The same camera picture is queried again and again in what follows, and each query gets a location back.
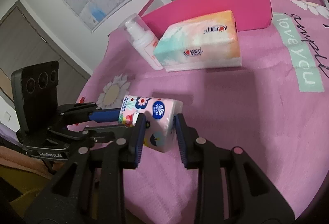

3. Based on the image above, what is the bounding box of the small pink tissue pack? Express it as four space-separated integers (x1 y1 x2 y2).
119 95 183 153

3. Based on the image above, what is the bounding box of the white pump bottle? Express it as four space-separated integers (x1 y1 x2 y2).
118 13 163 71

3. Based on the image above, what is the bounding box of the pink printed bedsheet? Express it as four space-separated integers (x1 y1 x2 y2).
78 0 328 216

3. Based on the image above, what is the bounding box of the grey wooden door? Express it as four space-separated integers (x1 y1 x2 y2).
0 1 90 106

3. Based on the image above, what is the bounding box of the pastel tissue pack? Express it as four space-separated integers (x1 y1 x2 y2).
154 10 242 72

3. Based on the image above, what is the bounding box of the pink storage box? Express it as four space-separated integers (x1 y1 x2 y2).
139 0 272 37

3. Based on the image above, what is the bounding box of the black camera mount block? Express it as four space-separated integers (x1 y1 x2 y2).
11 60 59 147

